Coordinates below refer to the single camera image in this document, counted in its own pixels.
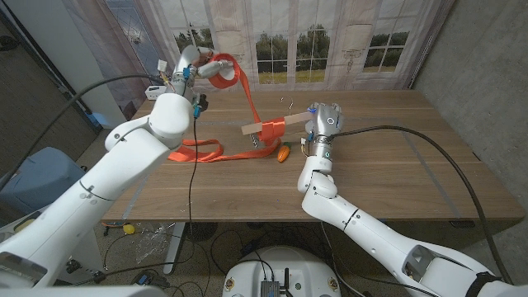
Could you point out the black yellow foot pedal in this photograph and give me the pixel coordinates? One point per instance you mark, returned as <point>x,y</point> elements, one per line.
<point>24,224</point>

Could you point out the printed window backdrop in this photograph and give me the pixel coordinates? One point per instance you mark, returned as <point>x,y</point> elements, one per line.
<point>350,41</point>

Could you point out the small yellow ball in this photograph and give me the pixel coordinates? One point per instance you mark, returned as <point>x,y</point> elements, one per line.
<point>129,229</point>

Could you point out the orange toy carrot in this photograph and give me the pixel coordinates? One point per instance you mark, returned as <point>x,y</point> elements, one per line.
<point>283,153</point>

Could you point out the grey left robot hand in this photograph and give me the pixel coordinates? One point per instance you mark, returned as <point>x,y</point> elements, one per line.
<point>187,66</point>

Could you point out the wooden slat clip hanger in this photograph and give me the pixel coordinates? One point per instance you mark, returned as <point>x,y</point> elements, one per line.
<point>297,119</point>

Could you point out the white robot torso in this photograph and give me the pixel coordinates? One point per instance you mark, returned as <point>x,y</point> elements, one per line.
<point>313,272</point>

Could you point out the white power strip box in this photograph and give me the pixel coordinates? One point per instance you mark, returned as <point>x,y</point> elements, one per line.
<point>152,94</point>

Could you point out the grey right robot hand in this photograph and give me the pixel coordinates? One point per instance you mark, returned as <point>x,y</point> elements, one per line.
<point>328,119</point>

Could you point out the grey box with antenna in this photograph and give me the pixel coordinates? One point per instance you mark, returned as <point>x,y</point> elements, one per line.
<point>270,288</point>

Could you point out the clear plastic wrap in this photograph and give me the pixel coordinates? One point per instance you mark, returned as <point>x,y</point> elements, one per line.
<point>152,245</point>

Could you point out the metal table leg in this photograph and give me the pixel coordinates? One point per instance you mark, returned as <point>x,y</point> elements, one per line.
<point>174,247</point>

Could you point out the orange ribbon with roll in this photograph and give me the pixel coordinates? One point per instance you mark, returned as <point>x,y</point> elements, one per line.
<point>247,95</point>

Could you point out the blue plastic bin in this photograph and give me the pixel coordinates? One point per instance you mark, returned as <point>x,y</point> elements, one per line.
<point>41,177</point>

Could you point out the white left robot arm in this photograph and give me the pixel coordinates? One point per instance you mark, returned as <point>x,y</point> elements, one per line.
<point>82,206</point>

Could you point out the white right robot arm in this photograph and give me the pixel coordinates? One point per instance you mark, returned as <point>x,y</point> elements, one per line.
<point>371,235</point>

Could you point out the bluish printed backdrop panel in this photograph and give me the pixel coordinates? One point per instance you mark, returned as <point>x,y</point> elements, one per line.
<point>136,41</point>

